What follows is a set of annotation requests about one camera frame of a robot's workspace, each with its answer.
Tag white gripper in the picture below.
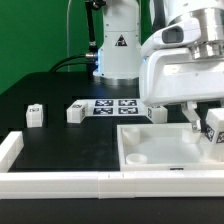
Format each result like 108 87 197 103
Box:
139 18 224 132

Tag white square table top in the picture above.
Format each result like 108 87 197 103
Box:
117 123 224 171

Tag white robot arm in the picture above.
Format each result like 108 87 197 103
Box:
85 0 224 131

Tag AprilTag base sheet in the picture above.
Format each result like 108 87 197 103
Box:
72 98 145 117

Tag white U-shaped obstacle fence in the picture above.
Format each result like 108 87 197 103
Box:
0 131 224 199

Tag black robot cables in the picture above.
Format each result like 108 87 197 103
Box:
49 0 107 73

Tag white thin cable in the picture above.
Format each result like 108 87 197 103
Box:
66 0 73 73

